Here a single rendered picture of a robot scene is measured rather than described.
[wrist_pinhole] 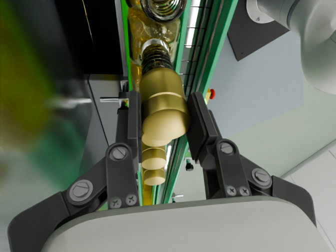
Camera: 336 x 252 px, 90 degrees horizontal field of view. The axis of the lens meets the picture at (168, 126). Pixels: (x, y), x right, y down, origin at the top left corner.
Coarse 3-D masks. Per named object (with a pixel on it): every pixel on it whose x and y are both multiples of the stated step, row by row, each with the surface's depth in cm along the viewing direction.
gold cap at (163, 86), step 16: (144, 80) 13; (160, 80) 12; (176, 80) 12; (144, 96) 11; (160, 96) 11; (176, 96) 11; (144, 112) 11; (160, 112) 10; (176, 112) 10; (144, 128) 11; (160, 128) 11; (176, 128) 11
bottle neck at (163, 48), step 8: (152, 40) 16; (160, 40) 17; (144, 48) 16; (152, 48) 15; (160, 48) 15; (144, 56) 15; (152, 56) 14; (160, 56) 14; (168, 56) 15; (144, 64) 15; (152, 64) 14; (160, 64) 14; (168, 64) 14; (144, 72) 14
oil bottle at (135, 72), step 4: (132, 64) 21; (132, 68) 21; (136, 68) 21; (140, 68) 21; (132, 72) 21; (136, 72) 21; (140, 72) 21; (132, 76) 21; (136, 76) 21; (140, 76) 21; (132, 80) 21; (136, 80) 21; (132, 84) 22; (136, 84) 21; (132, 88) 22; (136, 88) 21
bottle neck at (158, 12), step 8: (144, 0) 10; (152, 0) 12; (160, 0) 13; (168, 0) 12; (176, 0) 11; (184, 0) 10; (144, 8) 10; (152, 8) 11; (160, 8) 12; (168, 8) 12; (176, 8) 11; (152, 16) 11; (160, 16) 11; (168, 16) 11; (176, 16) 11
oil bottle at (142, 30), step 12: (132, 12) 17; (132, 24) 16; (144, 24) 16; (156, 24) 16; (168, 24) 17; (132, 36) 17; (144, 36) 17; (156, 36) 17; (168, 36) 17; (132, 48) 18; (168, 48) 17; (132, 60) 19
